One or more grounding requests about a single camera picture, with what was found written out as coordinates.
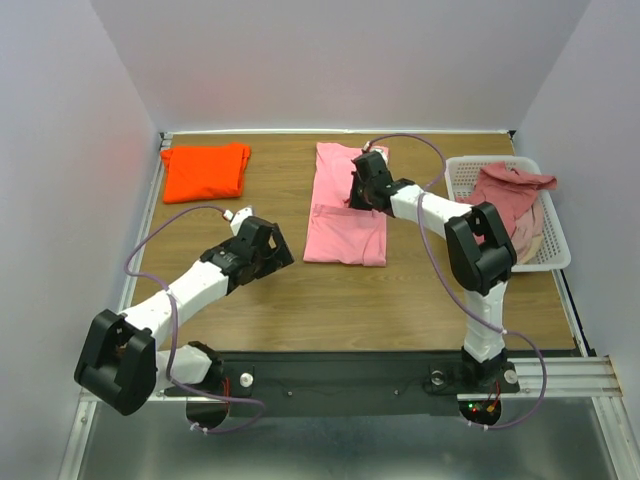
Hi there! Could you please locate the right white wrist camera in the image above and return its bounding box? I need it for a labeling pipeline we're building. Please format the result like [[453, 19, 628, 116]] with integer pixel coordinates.
[[362, 143, 389, 164]]

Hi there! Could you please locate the pink t-shirt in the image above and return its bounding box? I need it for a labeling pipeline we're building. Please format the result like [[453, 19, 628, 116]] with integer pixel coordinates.
[[303, 142, 387, 267]]

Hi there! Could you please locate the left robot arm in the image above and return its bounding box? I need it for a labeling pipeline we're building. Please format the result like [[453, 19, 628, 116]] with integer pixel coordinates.
[[74, 211, 294, 415]]

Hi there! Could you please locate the white plastic laundry basket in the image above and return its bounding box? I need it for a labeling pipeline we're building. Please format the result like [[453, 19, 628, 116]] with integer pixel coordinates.
[[444, 155, 571, 273]]

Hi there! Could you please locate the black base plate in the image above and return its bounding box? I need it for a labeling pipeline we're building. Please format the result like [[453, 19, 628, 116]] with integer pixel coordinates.
[[164, 349, 521, 419]]

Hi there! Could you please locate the folded orange t-shirt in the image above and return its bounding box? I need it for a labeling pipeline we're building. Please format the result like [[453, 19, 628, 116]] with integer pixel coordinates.
[[160, 143, 251, 204]]

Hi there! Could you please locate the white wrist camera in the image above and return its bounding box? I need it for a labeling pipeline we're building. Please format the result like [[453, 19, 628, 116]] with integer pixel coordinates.
[[222, 205, 254, 235], [362, 143, 389, 164]]

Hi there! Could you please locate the dusty red t-shirt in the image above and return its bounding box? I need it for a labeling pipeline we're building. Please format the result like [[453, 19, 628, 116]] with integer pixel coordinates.
[[456, 162, 557, 236]]

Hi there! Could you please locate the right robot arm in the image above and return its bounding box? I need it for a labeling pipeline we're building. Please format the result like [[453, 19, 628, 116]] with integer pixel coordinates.
[[348, 150, 517, 390]]

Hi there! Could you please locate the aluminium frame rail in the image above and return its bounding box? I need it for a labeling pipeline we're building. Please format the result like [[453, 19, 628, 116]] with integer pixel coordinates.
[[79, 355, 624, 401]]

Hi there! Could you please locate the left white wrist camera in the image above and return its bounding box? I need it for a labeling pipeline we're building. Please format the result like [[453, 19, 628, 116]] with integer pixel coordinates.
[[222, 205, 254, 235]]

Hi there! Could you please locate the light pink garment in basket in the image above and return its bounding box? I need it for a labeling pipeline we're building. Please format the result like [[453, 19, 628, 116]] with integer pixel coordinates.
[[511, 200, 544, 264]]

